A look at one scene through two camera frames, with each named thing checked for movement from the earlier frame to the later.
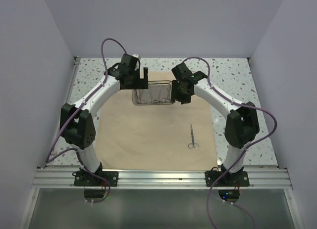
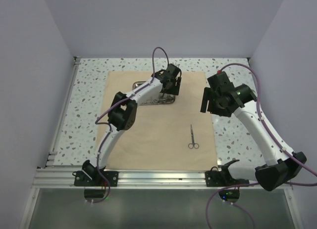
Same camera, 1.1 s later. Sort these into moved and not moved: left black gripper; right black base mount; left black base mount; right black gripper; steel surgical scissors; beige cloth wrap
Moved: left black gripper; right black gripper
Not moved: right black base mount; steel surgical scissors; beige cloth wrap; left black base mount
